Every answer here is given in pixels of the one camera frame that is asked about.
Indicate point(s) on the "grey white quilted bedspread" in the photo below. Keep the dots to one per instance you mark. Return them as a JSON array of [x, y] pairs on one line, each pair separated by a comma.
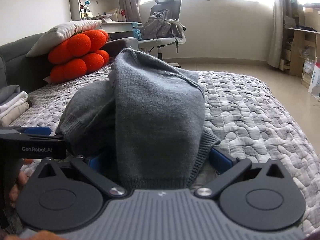
[[250, 122]]

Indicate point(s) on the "grey sofa headboard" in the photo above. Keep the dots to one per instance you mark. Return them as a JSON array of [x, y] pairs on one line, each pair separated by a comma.
[[28, 73]]

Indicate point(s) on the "wooden desk shelf unit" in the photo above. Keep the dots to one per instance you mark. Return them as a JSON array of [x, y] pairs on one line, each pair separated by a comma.
[[300, 42]]

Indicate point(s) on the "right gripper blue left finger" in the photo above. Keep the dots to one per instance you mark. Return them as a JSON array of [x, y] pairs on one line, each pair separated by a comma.
[[93, 162]]

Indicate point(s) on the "right beige curtain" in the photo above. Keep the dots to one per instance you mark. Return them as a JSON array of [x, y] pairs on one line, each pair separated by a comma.
[[281, 8]]

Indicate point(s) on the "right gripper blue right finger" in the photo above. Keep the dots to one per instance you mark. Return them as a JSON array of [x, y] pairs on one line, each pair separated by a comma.
[[220, 161]]

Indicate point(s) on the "white desk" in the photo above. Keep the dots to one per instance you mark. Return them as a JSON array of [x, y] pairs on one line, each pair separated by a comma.
[[117, 27]]

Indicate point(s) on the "stack of folded clothes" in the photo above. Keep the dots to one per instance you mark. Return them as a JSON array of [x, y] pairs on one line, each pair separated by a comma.
[[14, 103]]

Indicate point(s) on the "white blue cardboard box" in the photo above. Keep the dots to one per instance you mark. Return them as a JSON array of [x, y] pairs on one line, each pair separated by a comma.
[[314, 87]]

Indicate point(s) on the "white office chair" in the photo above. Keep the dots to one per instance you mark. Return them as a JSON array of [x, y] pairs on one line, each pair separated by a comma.
[[179, 37]]

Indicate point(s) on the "white pillow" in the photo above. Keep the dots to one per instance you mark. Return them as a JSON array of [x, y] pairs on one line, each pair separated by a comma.
[[58, 34]]

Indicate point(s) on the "orange pumpkin cushion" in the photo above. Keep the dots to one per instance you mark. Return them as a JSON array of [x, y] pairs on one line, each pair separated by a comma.
[[79, 55]]

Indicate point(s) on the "grey knitted cat sweater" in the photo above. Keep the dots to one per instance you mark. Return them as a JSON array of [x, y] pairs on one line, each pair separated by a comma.
[[147, 119]]

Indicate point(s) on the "person's left hand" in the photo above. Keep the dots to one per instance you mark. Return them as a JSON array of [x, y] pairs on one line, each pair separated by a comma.
[[21, 180]]

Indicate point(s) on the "grey backpack on chair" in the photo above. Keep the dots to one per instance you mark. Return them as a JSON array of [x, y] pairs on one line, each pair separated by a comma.
[[157, 25]]

